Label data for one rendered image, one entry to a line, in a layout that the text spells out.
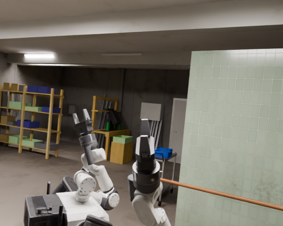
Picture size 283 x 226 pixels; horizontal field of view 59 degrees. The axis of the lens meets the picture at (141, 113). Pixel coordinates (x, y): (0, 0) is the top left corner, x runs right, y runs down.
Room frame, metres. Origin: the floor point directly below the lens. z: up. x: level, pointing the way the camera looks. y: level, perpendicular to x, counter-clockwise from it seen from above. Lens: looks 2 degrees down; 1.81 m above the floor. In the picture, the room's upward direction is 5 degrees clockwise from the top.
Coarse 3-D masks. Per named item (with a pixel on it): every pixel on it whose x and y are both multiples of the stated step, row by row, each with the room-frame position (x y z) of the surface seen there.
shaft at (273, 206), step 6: (162, 180) 2.12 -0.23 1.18; (168, 180) 2.10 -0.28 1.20; (186, 186) 2.02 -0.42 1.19; (192, 186) 2.00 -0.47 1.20; (210, 192) 1.92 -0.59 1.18; (216, 192) 1.90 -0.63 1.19; (222, 192) 1.89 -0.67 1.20; (234, 198) 1.84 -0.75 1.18; (240, 198) 1.82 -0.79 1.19; (246, 198) 1.80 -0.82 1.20; (258, 204) 1.76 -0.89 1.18; (264, 204) 1.74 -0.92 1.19; (270, 204) 1.72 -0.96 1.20; (282, 210) 1.69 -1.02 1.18
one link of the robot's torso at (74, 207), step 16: (48, 192) 1.07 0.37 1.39; (64, 192) 1.09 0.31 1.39; (32, 208) 0.91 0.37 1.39; (48, 208) 0.92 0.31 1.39; (64, 208) 0.93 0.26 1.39; (80, 208) 0.94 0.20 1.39; (96, 208) 0.96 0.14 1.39; (32, 224) 0.84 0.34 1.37; (48, 224) 0.86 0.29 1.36; (64, 224) 0.87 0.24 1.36; (80, 224) 0.88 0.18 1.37
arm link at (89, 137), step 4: (88, 120) 1.32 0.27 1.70; (92, 120) 1.34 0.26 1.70; (76, 124) 1.34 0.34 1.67; (80, 124) 1.33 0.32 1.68; (84, 124) 1.31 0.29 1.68; (88, 124) 1.33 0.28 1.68; (76, 128) 1.35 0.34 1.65; (80, 128) 1.33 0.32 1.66; (84, 128) 1.32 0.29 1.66; (88, 128) 1.32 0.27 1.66; (92, 128) 1.34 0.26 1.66; (80, 132) 1.34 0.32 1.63; (84, 132) 1.32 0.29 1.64; (88, 132) 1.33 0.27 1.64; (84, 136) 1.31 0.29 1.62; (88, 136) 1.31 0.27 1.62; (92, 136) 1.32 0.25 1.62; (80, 140) 1.32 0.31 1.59; (84, 140) 1.31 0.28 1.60; (88, 140) 1.31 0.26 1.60; (92, 140) 1.32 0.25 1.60; (80, 144) 1.33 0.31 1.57
